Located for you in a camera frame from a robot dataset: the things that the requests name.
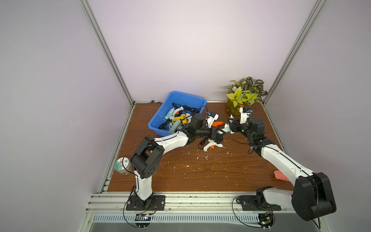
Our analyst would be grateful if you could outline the mint glue gun back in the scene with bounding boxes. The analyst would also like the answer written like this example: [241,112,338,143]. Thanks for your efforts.
[218,124,234,134]

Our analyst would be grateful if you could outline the small white glue gun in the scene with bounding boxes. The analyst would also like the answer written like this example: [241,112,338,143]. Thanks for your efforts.
[203,139,224,152]

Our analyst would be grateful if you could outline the yellow glue gun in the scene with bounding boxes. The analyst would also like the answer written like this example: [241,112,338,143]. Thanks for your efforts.
[173,114,187,124]

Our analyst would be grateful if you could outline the mint glue gun with stick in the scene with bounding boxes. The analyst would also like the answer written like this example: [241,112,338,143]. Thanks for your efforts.
[168,119,183,134]

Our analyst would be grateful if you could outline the white glue gun orange trigger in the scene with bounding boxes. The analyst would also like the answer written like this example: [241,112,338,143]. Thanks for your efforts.
[174,106,184,114]

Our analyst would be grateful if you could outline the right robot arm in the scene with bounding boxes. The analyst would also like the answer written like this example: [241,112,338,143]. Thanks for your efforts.
[228,117,337,221]

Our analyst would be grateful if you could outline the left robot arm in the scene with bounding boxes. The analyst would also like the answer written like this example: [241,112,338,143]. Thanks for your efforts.
[130,112,219,202]

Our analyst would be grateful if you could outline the blue plastic storage box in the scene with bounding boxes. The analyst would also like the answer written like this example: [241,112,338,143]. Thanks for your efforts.
[148,91,207,137]

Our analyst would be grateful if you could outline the potted green plant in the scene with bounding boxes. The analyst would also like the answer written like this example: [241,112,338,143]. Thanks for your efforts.
[225,77,268,118]

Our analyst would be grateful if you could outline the pink plastic scoop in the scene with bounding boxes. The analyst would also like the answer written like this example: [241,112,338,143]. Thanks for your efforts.
[274,170,290,182]

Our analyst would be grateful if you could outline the round tape roll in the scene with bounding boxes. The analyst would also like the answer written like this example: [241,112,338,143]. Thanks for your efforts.
[115,157,134,176]

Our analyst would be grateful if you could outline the right control board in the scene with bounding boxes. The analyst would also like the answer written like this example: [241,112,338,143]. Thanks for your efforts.
[258,212,275,230]

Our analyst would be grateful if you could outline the control board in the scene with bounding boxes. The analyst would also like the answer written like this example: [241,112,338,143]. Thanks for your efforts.
[258,212,275,230]
[134,214,152,230]

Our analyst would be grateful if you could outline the left control board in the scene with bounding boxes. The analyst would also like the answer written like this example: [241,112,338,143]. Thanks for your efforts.
[134,214,152,230]

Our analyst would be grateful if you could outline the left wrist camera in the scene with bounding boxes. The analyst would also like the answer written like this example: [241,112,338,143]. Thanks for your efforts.
[207,112,219,128]

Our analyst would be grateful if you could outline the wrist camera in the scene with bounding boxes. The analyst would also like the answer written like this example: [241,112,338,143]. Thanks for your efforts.
[239,107,253,124]
[207,112,219,128]

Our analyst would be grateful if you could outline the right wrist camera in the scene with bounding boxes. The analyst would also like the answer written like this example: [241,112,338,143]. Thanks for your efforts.
[239,107,253,124]

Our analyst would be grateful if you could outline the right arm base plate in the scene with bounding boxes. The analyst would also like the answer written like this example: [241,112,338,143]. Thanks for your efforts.
[236,195,282,211]

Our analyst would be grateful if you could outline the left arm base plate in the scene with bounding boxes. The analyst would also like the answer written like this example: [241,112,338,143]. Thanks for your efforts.
[125,195,166,211]

